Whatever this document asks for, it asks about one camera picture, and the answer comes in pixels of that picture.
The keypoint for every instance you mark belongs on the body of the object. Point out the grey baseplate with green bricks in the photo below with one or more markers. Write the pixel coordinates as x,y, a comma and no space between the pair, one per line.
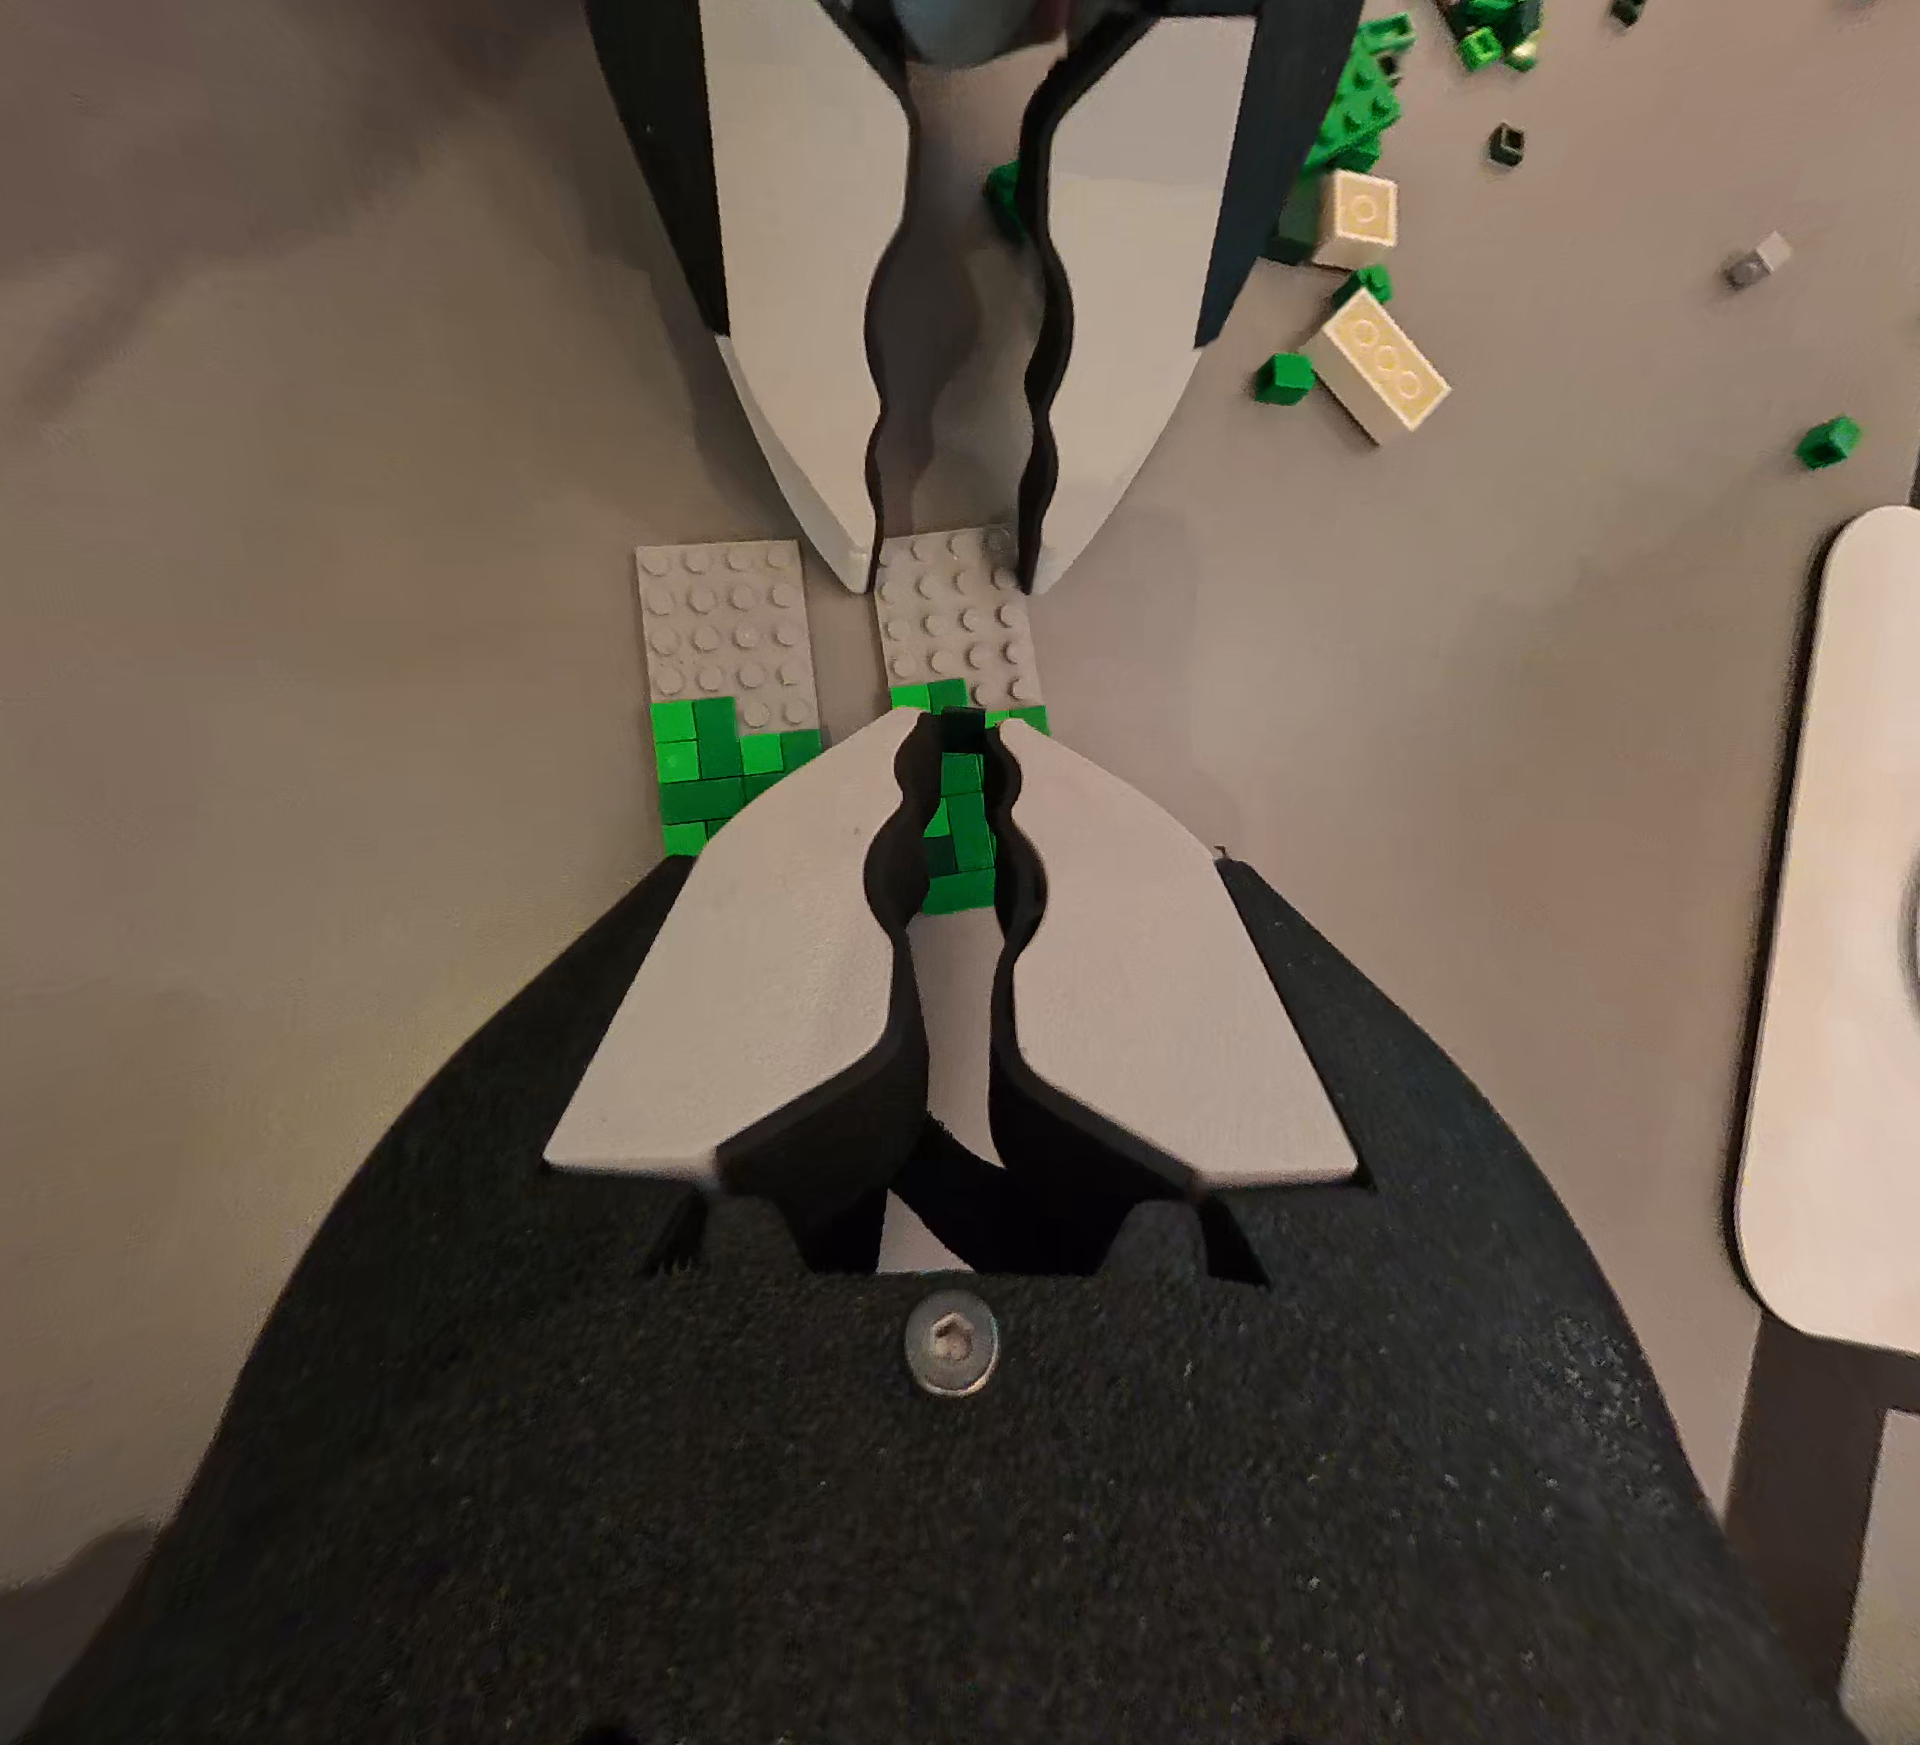
946,637
729,621

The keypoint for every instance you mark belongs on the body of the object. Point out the long cream brick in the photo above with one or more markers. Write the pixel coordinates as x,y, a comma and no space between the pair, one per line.
1380,365

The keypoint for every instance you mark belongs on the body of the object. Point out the small grey brick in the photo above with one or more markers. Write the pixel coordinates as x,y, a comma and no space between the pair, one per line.
1759,260

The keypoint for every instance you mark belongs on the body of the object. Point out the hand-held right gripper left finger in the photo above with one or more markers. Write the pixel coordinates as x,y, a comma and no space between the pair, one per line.
721,996

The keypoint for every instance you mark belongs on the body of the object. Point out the square cream brick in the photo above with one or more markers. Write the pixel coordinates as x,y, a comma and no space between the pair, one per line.
1358,219

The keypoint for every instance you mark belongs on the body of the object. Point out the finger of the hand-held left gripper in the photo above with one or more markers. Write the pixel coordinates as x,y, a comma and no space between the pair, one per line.
796,247
1141,247

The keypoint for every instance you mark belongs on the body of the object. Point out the small green brick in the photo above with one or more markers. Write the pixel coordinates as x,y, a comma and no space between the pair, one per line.
1367,284
1286,377
1829,444

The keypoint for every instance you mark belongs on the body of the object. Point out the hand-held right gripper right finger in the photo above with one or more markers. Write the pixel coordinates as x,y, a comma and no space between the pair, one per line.
1171,996

